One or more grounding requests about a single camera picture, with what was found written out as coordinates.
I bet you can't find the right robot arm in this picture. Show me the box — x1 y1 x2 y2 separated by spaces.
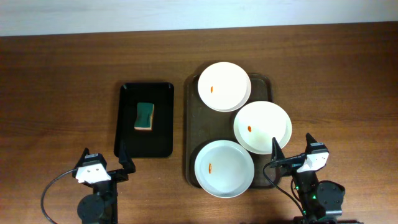
265 133 345 223

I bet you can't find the green and yellow sponge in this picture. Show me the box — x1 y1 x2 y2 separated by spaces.
134 102 155 131

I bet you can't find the white plate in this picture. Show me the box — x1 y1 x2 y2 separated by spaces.
197 62 252 112
233 101 292 155

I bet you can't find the brown serving tray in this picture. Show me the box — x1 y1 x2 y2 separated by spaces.
184 75 281 189

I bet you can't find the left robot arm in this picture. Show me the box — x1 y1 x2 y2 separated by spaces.
72 142 136 223

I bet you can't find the black rectangular tray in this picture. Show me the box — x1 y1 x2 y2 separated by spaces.
114 82 174 158

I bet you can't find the white plate top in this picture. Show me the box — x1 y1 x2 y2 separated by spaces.
197 62 252 112

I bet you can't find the pale blue plate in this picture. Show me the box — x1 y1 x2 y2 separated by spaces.
194 140 254 198

